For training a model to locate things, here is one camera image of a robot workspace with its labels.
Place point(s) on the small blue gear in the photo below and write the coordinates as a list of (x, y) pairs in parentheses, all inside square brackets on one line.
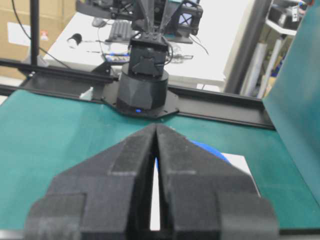
[(190, 158)]

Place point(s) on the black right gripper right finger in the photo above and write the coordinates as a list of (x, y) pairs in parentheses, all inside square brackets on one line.
[(219, 206)]

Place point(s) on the white rectangular board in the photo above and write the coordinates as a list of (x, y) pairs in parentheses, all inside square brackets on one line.
[(237, 161)]

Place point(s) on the green table cloth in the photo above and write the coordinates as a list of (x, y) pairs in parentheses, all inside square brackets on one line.
[(41, 136)]

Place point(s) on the green side panel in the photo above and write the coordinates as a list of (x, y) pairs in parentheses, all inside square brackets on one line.
[(293, 103)]

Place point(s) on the black keyboard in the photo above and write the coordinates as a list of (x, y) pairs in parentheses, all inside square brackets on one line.
[(121, 32)]

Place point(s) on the white background desk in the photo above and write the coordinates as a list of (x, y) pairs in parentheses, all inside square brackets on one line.
[(82, 45)]

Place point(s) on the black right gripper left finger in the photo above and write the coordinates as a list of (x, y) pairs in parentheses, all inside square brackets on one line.
[(105, 197)]

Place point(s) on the black aluminium rail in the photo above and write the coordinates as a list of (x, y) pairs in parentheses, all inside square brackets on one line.
[(69, 84)]

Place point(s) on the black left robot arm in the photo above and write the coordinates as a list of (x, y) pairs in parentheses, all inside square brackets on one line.
[(142, 87)]

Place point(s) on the cardboard box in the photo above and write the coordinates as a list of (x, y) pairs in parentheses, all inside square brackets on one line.
[(15, 28)]

